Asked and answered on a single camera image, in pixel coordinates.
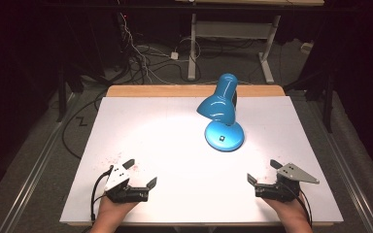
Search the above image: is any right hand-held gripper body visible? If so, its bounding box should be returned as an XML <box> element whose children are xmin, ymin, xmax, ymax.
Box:
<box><xmin>254</xmin><ymin>162</ymin><xmax>321</xmax><ymax>204</ymax></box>

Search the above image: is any blue desk lamp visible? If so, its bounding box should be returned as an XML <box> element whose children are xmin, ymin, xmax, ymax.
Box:
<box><xmin>196</xmin><ymin>73</ymin><xmax>246</xmax><ymax>152</ymax></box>

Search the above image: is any black metal stand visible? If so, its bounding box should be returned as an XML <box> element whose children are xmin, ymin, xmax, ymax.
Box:
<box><xmin>55</xmin><ymin>62</ymin><xmax>68</xmax><ymax>123</ymax></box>

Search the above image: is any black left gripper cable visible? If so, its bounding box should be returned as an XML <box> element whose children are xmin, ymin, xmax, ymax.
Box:
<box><xmin>89</xmin><ymin>165</ymin><xmax>115</xmax><ymax>226</ymax></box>

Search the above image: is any white metal desk frame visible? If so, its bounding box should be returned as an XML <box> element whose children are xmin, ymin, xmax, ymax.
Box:
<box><xmin>174</xmin><ymin>0</ymin><xmax>325</xmax><ymax>84</ymax></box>

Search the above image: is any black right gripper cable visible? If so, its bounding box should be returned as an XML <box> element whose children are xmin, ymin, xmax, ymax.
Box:
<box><xmin>280</xmin><ymin>183</ymin><xmax>314</xmax><ymax>228</ymax></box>

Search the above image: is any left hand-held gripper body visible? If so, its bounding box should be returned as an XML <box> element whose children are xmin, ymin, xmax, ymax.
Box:
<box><xmin>104</xmin><ymin>163</ymin><xmax>151</xmax><ymax>204</ymax></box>

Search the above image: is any tangle of floor cables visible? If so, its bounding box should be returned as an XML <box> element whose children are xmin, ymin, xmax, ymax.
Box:
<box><xmin>116</xmin><ymin>0</ymin><xmax>205</xmax><ymax>85</ymax></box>

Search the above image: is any metal floor rail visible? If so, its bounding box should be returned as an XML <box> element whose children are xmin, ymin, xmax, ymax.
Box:
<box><xmin>0</xmin><ymin>92</ymin><xmax>80</xmax><ymax>233</ymax></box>
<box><xmin>309</xmin><ymin>98</ymin><xmax>373</xmax><ymax>233</ymax></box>

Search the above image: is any black floor cable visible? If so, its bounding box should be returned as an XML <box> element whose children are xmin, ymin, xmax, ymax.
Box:
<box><xmin>60</xmin><ymin>91</ymin><xmax>109</xmax><ymax>160</ymax></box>

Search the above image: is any person's right hand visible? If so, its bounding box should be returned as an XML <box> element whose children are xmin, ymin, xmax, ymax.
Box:
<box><xmin>263</xmin><ymin>193</ymin><xmax>310</xmax><ymax>225</ymax></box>

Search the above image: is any white sheet table cover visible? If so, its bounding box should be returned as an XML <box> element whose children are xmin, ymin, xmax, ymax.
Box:
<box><xmin>59</xmin><ymin>95</ymin><xmax>345</xmax><ymax>225</ymax></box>

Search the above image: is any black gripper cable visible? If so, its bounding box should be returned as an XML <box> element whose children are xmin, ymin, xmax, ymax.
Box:
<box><xmin>280</xmin><ymin>183</ymin><xmax>314</xmax><ymax>228</ymax></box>
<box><xmin>89</xmin><ymin>165</ymin><xmax>115</xmax><ymax>226</ymax></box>

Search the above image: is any person's left hand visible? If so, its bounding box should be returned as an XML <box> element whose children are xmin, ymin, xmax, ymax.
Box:
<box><xmin>94</xmin><ymin>195</ymin><xmax>138</xmax><ymax>225</ymax></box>

